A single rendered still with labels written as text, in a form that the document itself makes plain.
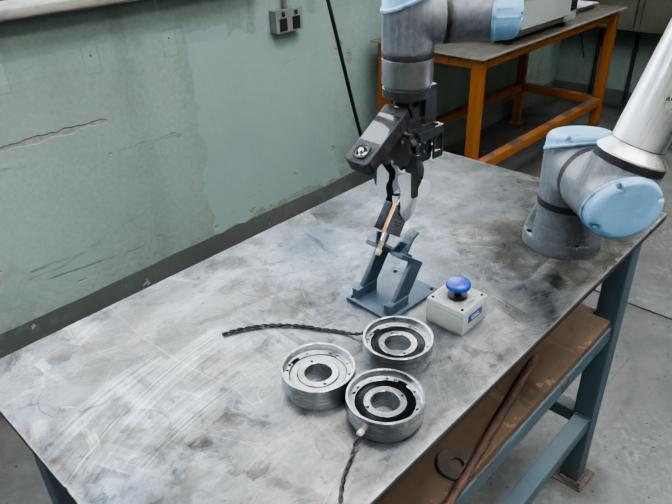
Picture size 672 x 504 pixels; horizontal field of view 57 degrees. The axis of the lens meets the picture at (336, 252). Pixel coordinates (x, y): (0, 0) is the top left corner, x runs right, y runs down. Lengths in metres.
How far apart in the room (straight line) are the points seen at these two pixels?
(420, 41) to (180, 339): 0.58
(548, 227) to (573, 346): 0.32
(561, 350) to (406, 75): 0.75
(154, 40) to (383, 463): 1.90
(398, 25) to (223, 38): 1.75
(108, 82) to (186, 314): 1.39
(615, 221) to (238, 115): 1.90
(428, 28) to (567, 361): 0.79
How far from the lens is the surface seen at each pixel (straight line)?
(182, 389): 0.95
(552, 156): 1.20
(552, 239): 1.24
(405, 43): 0.91
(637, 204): 1.08
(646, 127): 1.07
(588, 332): 1.50
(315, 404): 0.87
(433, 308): 1.02
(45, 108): 2.28
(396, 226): 1.01
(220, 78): 2.61
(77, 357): 1.06
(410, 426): 0.83
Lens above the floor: 1.42
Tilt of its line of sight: 30 degrees down
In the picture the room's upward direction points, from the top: 2 degrees counter-clockwise
